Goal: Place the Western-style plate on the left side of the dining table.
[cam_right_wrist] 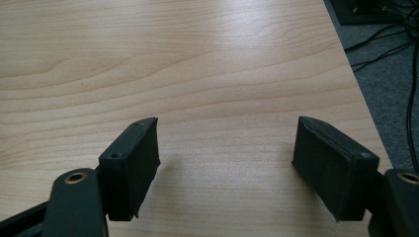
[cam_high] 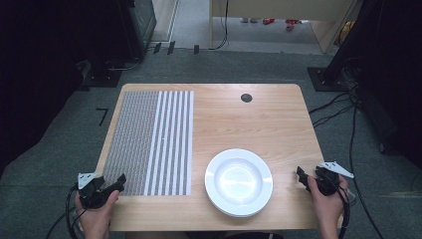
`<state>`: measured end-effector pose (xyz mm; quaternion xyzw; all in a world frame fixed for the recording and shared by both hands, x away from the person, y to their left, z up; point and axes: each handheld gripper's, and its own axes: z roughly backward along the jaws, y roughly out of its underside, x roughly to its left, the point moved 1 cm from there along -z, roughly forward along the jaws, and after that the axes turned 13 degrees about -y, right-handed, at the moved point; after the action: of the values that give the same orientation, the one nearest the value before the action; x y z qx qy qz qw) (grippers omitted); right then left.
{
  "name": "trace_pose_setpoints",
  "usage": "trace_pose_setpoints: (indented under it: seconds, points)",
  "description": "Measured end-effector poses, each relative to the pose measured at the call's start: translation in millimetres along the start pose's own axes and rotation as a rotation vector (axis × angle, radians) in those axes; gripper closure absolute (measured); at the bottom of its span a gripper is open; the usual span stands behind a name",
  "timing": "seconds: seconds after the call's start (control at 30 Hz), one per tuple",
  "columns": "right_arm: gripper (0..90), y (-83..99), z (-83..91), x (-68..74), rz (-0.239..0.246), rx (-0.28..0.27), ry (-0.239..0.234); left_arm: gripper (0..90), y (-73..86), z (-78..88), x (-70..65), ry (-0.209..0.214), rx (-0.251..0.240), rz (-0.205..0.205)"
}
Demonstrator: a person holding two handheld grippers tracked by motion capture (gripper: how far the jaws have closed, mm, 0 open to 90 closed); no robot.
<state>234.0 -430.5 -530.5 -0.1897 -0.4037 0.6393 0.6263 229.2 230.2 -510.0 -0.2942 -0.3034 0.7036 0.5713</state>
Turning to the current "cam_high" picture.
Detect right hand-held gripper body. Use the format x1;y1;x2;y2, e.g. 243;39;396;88
314;160;355;196

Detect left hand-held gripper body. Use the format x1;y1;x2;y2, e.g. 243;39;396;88
77;171;115;210

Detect person's right hand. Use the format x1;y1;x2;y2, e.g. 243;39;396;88
307;175;349;231

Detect person's left hand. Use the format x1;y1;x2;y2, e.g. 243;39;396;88
75;189;120;235

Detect grey white striped placemat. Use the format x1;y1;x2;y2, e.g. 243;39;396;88
102;90;195;197

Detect white plate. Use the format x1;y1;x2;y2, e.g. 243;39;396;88
204;147;275;219

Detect person's lap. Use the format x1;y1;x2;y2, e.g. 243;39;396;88
124;230;285;239

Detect black stand with flat base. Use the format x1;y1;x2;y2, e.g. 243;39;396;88
81;59;124;90

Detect yellow object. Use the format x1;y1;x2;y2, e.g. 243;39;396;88
338;20;356;46

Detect dark glass cabinet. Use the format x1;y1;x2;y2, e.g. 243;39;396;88
127;0;158;59

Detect light wooden desk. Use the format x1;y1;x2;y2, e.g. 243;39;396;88
208;0;363;55

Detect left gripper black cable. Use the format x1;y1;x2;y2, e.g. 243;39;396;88
45;184;83;239

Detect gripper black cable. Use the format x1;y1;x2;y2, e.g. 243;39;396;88
336;180;353;239
45;184;83;239

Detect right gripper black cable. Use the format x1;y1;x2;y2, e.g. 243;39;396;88
336;180;353;239

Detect black floor cables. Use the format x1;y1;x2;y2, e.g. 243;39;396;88
308;56;386;239

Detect black stand base plate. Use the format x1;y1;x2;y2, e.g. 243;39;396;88
307;66;350;93

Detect black hanging cable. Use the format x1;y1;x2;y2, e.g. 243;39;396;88
208;0;231;52

